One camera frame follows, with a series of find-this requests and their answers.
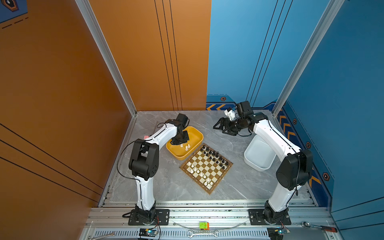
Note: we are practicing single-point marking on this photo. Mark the yellow plastic tray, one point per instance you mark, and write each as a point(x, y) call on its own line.
point(196, 139)

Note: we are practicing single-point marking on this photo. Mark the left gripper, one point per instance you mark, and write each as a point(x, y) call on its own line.
point(186, 138)

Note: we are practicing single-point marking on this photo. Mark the orange green small block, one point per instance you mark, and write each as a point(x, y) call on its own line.
point(204, 225)

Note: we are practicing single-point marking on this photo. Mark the wooden chess board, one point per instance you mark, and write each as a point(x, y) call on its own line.
point(206, 167)

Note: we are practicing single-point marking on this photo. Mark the red handled ratchet wrench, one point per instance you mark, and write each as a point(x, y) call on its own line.
point(324, 228)

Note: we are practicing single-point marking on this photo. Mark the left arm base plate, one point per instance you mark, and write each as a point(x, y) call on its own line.
point(149, 218)

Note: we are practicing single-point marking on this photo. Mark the green circuit board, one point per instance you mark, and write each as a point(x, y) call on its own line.
point(278, 233)
point(148, 233)

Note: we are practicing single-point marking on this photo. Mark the white chess piece in tray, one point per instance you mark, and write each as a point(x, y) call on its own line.
point(186, 147)

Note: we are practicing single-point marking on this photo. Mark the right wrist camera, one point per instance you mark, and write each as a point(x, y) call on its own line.
point(230, 114)

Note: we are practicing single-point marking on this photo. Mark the right green circuit board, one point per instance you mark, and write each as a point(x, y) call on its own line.
point(278, 233)

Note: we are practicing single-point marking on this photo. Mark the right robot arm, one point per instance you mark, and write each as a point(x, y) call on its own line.
point(269, 144)

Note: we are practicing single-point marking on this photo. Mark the silver combination wrench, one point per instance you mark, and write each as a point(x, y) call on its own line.
point(191, 233)

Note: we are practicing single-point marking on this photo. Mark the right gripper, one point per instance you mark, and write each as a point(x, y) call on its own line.
point(222, 121)

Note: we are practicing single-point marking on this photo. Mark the left green circuit board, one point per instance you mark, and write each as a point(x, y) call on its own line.
point(148, 233)

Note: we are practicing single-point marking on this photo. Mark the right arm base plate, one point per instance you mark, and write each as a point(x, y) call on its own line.
point(269, 217)

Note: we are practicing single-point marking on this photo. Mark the aluminium rail frame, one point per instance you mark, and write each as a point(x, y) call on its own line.
point(230, 217)

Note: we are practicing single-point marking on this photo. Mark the white plastic tray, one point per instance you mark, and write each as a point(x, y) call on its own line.
point(259, 155)

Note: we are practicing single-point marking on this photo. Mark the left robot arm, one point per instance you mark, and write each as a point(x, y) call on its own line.
point(145, 161)

